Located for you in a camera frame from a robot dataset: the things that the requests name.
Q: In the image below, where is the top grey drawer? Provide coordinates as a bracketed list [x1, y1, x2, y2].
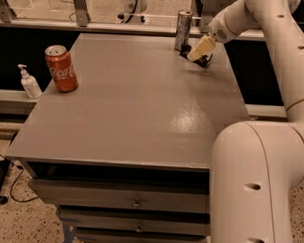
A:
[29, 179, 209, 213]

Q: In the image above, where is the grey drawer cabinet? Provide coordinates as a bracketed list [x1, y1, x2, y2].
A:
[2, 29, 254, 243]

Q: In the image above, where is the black floor cable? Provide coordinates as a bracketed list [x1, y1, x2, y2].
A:
[0, 147, 41, 205]

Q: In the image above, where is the middle grey drawer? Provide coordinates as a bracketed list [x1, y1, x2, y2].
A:
[58, 206, 210, 236]

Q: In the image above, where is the bottom grey drawer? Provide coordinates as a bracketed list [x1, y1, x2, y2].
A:
[75, 228, 206, 243]

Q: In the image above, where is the black rxbar chocolate bar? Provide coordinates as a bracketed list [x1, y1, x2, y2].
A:
[179, 45, 212, 68]

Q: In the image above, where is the metal railing frame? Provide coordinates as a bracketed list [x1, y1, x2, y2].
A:
[0, 0, 304, 45]

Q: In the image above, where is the grey drawer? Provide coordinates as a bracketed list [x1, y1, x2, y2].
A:
[75, 228, 206, 243]
[29, 179, 209, 213]
[58, 206, 210, 236]

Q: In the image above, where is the red coca-cola can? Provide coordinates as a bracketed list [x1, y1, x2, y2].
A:
[44, 45, 78, 93]

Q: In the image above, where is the silver redbull can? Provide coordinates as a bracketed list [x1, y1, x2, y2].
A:
[175, 9, 193, 50]

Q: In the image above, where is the white pump sanitizer bottle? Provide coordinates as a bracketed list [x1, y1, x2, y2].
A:
[18, 64, 42, 99]

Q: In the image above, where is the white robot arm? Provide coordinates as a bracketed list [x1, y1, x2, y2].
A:
[188, 0, 304, 243]

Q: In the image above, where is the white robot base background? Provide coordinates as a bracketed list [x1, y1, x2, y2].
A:
[118, 0, 147, 24]

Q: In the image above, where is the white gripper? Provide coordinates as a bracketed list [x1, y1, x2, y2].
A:
[187, 10, 237, 62]

